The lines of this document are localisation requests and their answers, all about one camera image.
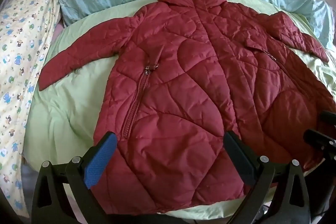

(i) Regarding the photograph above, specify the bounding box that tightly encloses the yellow cartoon print blanket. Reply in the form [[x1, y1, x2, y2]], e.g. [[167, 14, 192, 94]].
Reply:
[[0, 0, 62, 214]]

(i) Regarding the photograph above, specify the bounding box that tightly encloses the light green bed sheet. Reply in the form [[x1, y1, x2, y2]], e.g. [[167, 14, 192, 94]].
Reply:
[[23, 0, 336, 222]]

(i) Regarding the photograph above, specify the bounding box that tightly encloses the red quilted jacket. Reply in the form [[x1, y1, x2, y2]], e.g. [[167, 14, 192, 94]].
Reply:
[[39, 0, 336, 215]]

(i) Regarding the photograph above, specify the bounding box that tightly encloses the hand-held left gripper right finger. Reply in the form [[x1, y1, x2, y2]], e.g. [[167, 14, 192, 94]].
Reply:
[[224, 131, 312, 224]]

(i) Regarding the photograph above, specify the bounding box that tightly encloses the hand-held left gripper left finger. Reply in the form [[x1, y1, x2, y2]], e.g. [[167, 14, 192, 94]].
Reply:
[[31, 132, 117, 224]]

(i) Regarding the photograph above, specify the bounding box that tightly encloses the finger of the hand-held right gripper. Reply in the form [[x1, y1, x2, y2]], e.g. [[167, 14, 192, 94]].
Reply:
[[319, 110, 336, 127], [303, 129, 336, 159]]

